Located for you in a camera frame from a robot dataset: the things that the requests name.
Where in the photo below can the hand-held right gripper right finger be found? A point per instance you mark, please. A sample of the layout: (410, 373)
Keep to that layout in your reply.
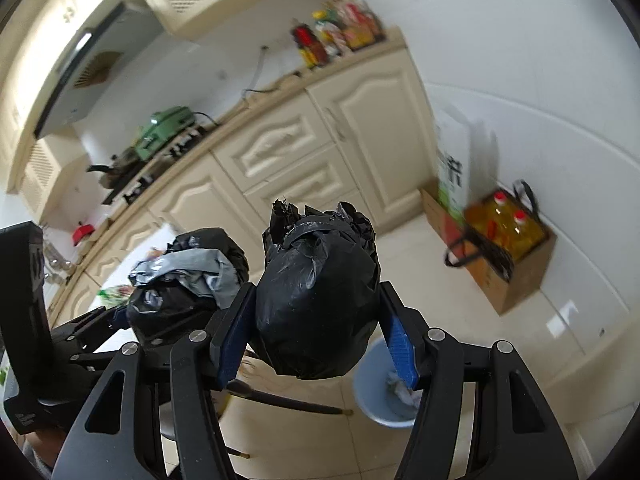
(397, 355)

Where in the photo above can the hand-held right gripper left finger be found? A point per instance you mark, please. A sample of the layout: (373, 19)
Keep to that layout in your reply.
(235, 335)

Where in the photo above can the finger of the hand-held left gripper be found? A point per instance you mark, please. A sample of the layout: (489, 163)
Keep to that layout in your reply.
(85, 324)
(156, 344)

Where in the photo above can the black plastic bag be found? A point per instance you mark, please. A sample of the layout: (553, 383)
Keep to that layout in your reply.
(315, 305)
(160, 310)

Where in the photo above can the white tissue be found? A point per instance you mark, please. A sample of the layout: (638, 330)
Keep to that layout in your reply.
(400, 390)

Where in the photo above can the green yellow snack packet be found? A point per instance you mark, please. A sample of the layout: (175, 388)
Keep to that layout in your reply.
(115, 296)

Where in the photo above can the blue plastic bin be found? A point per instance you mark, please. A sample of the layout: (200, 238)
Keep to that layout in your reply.
(372, 390)

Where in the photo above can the person's left forearm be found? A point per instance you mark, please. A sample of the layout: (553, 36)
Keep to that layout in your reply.
(45, 447)

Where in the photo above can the small black-legged table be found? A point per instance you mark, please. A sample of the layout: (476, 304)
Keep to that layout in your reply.
(290, 400)

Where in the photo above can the red pot lid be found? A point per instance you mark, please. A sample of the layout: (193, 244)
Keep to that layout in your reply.
(84, 232)

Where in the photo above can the red-sided cardboard box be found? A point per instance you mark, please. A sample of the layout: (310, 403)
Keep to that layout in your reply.
(450, 235)

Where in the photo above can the brown cardboard box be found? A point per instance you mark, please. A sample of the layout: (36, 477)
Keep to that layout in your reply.
(520, 280)

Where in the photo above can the black wok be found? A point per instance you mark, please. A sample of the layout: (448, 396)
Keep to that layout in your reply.
(120, 167)

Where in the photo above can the red-capped cooking oil bottle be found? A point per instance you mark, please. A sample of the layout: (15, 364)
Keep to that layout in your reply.
(500, 220)
(527, 235)

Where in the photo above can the cream cabinet drawer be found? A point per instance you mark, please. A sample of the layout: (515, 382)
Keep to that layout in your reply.
(270, 145)
(305, 180)

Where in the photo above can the black gas stove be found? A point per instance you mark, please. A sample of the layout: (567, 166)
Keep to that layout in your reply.
(175, 142)

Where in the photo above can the green white carton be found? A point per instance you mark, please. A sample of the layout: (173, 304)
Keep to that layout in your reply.
(452, 160)

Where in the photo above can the green electric cooker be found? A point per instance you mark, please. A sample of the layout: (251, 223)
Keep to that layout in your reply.
(162, 127)

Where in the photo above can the cream base cabinets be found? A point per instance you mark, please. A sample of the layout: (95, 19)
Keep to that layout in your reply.
(370, 125)

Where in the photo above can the steel range hood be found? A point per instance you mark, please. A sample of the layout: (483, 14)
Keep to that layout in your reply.
(115, 40)

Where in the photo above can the group of condiment bottles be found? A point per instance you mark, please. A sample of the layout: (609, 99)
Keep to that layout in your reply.
(350, 25)

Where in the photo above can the cream wall cabinets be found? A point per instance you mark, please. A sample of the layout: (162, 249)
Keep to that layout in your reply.
(50, 15)

